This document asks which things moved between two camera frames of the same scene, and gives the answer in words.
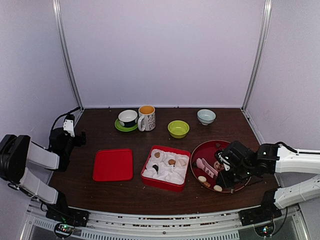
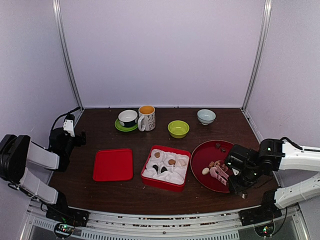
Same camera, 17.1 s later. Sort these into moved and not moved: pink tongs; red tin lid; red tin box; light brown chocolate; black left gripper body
Moved: pink tongs
Not moved: light brown chocolate; red tin lid; black left gripper body; red tin box
